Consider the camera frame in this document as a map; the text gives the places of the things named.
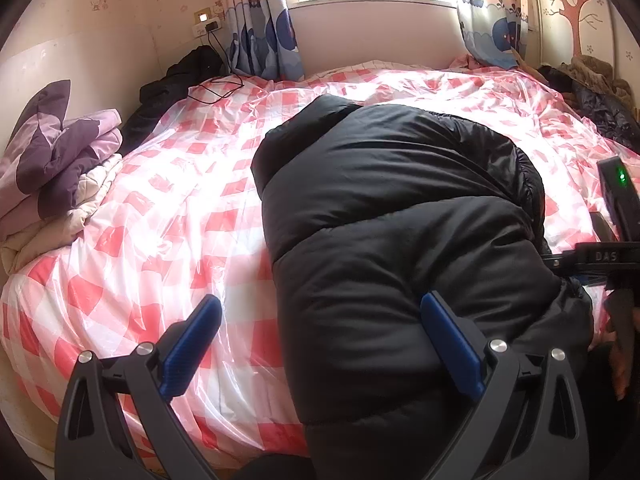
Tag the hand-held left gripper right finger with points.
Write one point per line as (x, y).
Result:
(450, 345)

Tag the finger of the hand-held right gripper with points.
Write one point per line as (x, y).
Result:
(560, 262)

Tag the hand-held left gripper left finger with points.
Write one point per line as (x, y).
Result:
(192, 345)

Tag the black puffer jacket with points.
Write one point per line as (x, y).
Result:
(400, 210)

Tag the brown and dark clothes pile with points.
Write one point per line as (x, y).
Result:
(600, 95)

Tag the black clothes pile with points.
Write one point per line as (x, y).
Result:
(165, 90)

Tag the person's right hand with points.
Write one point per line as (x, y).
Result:
(626, 360)

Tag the pink checkered bed cover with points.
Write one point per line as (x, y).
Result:
(175, 185)

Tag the purple quilt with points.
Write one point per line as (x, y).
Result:
(60, 150)

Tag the cartoon print curtain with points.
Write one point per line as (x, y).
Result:
(270, 35)
(495, 30)

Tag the tree wall sticker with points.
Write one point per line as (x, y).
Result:
(575, 10)

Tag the wall power socket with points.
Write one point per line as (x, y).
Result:
(207, 28)

